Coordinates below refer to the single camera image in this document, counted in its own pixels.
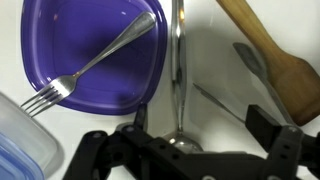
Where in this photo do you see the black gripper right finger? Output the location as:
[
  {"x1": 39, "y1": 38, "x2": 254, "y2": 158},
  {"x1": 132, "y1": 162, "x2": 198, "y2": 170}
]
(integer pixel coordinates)
[{"x1": 245, "y1": 103, "x2": 320, "y2": 180}]

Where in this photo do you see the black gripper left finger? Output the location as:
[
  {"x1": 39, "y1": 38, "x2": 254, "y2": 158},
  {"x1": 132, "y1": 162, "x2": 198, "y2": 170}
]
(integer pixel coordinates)
[{"x1": 62, "y1": 103, "x2": 188, "y2": 180}]

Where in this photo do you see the silver serving spoon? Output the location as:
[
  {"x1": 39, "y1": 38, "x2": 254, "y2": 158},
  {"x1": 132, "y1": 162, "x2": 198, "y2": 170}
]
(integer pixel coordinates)
[{"x1": 162, "y1": 0, "x2": 204, "y2": 155}]

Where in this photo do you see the clear lunchbox light blue lid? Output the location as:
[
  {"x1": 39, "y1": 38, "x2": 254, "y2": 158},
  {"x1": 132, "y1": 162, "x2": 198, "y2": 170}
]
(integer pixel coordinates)
[{"x1": 0, "y1": 91, "x2": 65, "y2": 180}]

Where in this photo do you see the short wooden spatula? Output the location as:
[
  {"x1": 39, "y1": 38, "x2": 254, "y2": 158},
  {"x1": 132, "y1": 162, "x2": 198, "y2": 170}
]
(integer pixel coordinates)
[{"x1": 215, "y1": 0, "x2": 320, "y2": 127}]

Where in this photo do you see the grey metal spatula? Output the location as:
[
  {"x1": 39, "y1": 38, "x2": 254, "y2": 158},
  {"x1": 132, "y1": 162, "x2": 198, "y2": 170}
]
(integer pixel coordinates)
[{"x1": 232, "y1": 41, "x2": 298, "y2": 127}]

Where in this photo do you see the purple plate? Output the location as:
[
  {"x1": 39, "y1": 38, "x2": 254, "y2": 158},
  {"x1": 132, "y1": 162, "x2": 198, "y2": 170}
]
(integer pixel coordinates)
[{"x1": 20, "y1": 0, "x2": 169, "y2": 116}]

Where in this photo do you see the silver fork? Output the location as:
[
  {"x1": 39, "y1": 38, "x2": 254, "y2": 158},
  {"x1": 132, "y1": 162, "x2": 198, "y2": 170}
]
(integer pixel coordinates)
[{"x1": 19, "y1": 11, "x2": 158, "y2": 119}]

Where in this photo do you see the thin silver utensil handle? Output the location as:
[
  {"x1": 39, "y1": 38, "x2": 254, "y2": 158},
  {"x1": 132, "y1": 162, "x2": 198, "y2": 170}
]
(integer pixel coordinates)
[{"x1": 192, "y1": 82, "x2": 247, "y2": 124}]

